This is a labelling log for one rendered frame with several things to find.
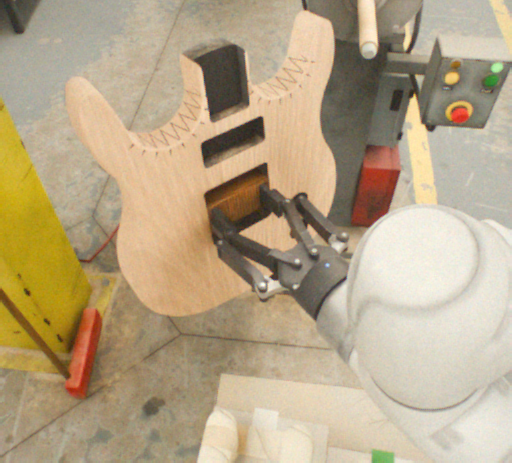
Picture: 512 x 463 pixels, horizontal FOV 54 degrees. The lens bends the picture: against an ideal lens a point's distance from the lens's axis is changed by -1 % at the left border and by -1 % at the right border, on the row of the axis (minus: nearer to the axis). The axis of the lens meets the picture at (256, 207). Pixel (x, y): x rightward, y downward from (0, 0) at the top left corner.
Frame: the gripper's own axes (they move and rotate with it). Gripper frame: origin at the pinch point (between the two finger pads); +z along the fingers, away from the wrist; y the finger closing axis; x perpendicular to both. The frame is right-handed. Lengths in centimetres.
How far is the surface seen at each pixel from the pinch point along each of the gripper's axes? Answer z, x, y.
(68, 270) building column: 91, -84, -21
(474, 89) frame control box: 14, -17, 73
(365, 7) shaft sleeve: 24, 7, 46
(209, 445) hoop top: -22.8, -4.8, -19.7
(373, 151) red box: 46, -55, 77
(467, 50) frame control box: 18, -8, 73
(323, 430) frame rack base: -25.1, -16.0, -6.4
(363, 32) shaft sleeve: 18.4, 6.2, 40.0
